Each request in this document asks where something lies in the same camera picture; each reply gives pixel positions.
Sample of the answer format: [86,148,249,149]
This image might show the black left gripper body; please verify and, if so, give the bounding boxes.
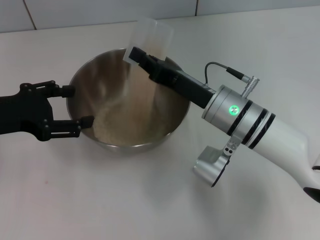
[0,83,56,142]

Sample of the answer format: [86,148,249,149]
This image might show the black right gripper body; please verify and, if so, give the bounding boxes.
[148,59,216,110]

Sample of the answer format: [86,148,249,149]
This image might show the clear plastic measuring cup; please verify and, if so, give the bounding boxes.
[122,17,175,66]

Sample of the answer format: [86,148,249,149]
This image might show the white rice grains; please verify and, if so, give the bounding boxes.
[92,42,173,146]

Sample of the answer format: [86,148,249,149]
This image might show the stainless steel mixing bowl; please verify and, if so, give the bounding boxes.
[66,47,191,154]

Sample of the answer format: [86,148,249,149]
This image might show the right arm cable with plug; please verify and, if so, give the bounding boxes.
[204,62,261,97]

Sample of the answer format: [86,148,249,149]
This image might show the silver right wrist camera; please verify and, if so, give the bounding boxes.
[192,139,238,188]

